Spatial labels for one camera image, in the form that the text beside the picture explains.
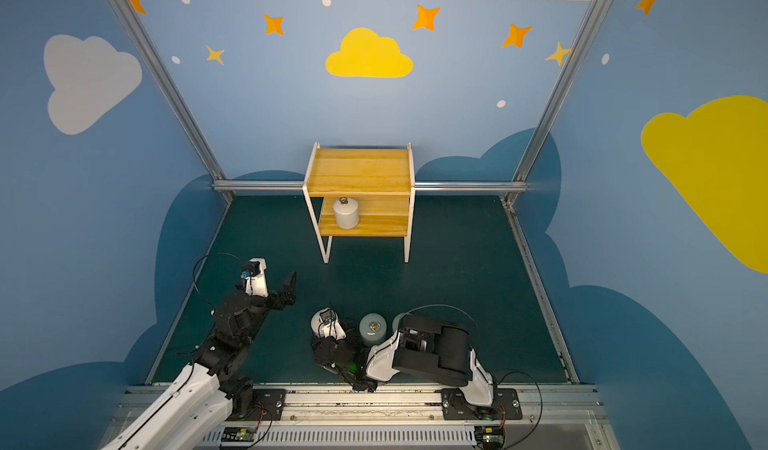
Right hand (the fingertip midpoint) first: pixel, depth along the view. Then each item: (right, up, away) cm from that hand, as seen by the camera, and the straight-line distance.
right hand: (329, 324), depth 87 cm
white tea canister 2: (-2, +3, -7) cm, 8 cm away
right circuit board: (+43, -23, -14) cm, 51 cm away
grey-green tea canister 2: (+20, +3, -5) cm, 21 cm away
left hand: (-13, +17, -7) cm, 23 cm away
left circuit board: (-19, -22, -15) cm, 33 cm away
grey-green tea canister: (+13, +2, -8) cm, 16 cm away
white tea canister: (+5, +33, 0) cm, 33 cm away
